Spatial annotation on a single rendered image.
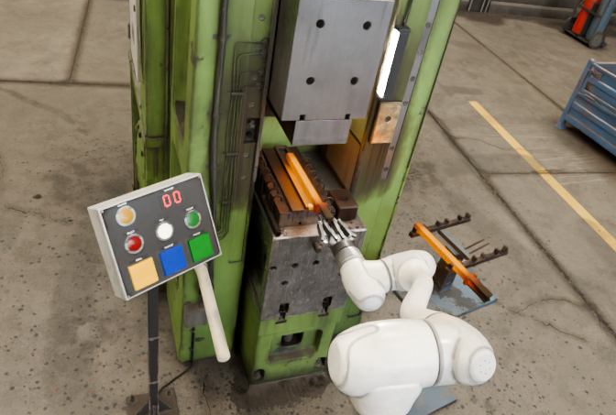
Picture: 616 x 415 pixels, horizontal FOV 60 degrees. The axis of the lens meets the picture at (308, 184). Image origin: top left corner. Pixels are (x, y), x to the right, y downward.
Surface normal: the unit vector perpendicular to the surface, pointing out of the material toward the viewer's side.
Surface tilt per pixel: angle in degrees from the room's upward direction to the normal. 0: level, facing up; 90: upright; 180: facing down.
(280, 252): 90
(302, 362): 90
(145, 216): 60
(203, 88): 90
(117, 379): 0
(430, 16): 90
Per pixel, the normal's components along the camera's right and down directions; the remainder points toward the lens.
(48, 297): 0.16, -0.81
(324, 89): 0.32, 0.59
